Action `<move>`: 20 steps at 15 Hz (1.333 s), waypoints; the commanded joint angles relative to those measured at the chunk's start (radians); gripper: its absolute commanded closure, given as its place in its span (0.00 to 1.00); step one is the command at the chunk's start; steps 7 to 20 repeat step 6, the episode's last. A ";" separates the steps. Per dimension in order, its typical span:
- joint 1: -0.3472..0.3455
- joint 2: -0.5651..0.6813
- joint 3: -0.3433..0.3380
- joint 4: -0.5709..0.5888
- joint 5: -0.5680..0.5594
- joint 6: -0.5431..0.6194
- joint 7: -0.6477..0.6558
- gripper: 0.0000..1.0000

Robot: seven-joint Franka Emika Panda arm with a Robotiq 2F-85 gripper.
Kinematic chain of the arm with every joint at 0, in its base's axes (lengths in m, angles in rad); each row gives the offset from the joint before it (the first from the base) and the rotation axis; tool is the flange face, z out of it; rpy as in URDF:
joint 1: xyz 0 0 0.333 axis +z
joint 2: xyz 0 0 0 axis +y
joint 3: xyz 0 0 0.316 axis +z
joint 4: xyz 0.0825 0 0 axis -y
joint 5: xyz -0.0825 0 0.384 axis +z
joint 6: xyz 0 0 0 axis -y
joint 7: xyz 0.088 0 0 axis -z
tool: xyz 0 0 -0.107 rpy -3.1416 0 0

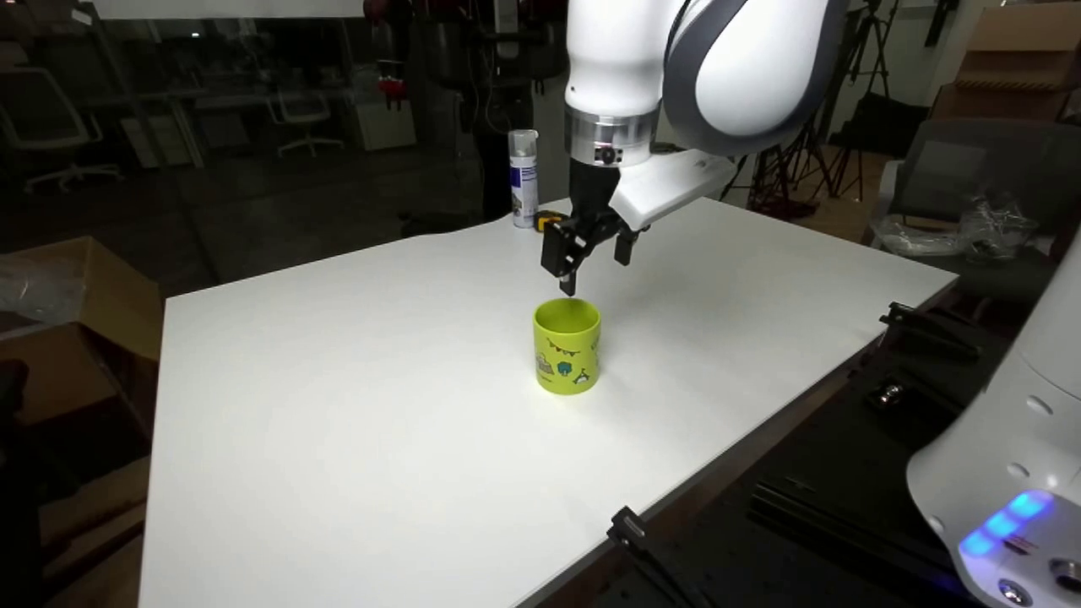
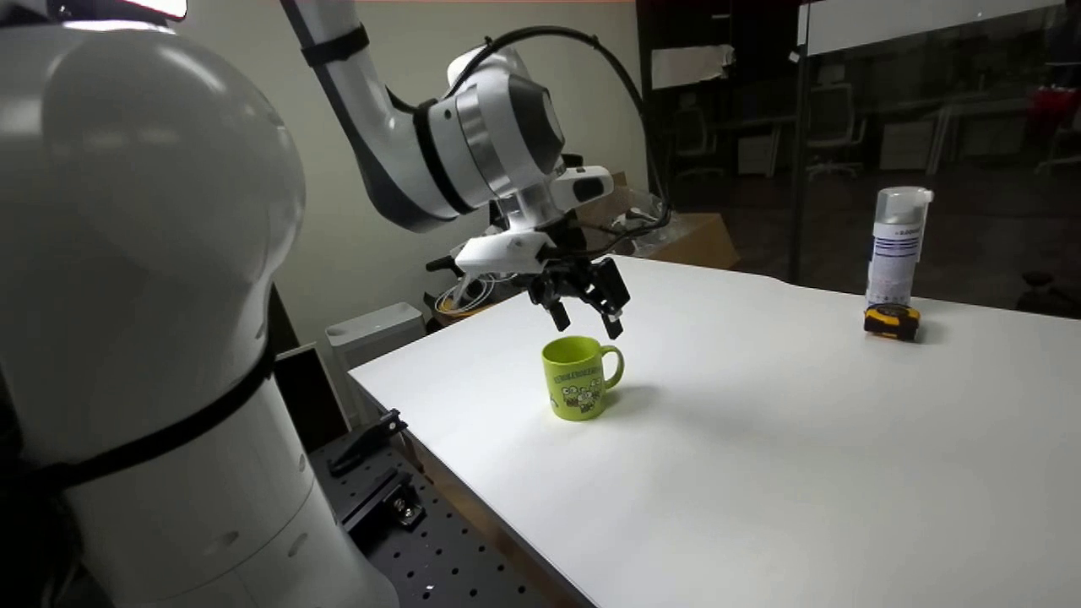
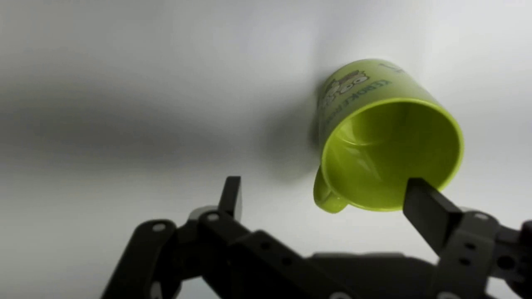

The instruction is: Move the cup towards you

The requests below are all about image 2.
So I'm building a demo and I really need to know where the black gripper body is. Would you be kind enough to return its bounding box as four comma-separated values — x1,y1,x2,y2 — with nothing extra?
524,212,601,302

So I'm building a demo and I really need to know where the green printed mug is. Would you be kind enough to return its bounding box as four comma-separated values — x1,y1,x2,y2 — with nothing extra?
538,334,627,426

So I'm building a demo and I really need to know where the clear plastic bag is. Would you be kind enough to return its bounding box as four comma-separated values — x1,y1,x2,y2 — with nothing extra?
616,190,692,262

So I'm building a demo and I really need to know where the white black robotic hand gadget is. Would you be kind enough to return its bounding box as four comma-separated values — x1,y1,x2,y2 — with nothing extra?
421,254,502,326

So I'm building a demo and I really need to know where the grey box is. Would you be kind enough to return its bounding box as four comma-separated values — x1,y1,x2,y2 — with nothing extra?
321,302,430,373

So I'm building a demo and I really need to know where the black clamp lever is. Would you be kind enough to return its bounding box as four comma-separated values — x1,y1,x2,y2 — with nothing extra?
323,407,411,477

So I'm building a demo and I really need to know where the black flat panel block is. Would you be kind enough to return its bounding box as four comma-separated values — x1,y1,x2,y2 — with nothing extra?
268,342,354,458

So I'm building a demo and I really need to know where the black perforated breadboard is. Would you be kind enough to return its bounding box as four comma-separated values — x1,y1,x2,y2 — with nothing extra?
308,416,590,608

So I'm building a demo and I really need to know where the yellow black tape measure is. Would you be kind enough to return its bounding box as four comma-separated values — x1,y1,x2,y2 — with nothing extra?
861,302,926,344

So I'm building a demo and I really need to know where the white spray can clear cap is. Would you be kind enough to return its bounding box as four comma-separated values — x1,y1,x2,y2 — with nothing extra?
861,183,939,310

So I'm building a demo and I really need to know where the white board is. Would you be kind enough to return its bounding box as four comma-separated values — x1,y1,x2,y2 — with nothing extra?
801,0,1066,60

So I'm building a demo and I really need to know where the bright lamp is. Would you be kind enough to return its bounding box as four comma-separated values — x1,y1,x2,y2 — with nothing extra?
125,0,191,24

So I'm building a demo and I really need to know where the red object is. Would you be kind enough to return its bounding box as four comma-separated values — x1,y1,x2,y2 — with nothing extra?
1024,82,1081,143

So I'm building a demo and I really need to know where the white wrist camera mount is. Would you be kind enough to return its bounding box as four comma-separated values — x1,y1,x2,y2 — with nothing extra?
452,162,619,280

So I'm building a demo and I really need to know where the black metal bracket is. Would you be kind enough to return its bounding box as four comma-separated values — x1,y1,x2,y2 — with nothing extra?
333,461,430,542

